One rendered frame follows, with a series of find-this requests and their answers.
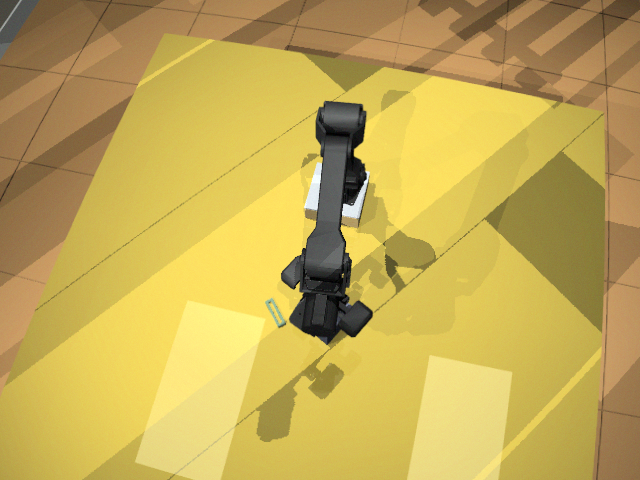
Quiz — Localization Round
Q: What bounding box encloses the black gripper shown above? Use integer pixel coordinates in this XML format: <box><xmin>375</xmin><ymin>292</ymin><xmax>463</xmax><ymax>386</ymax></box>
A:
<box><xmin>281</xmin><ymin>255</ymin><xmax>373</xmax><ymax>337</ymax></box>

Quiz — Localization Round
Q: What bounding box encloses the green rectangular frame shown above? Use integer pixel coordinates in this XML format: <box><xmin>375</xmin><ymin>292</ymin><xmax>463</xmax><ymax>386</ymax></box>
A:
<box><xmin>265</xmin><ymin>298</ymin><xmax>286</xmax><ymax>327</ymax></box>

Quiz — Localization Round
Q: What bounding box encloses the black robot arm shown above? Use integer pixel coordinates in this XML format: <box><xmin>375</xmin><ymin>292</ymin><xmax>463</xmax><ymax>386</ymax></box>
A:
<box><xmin>289</xmin><ymin>101</ymin><xmax>367</xmax><ymax>337</ymax></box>

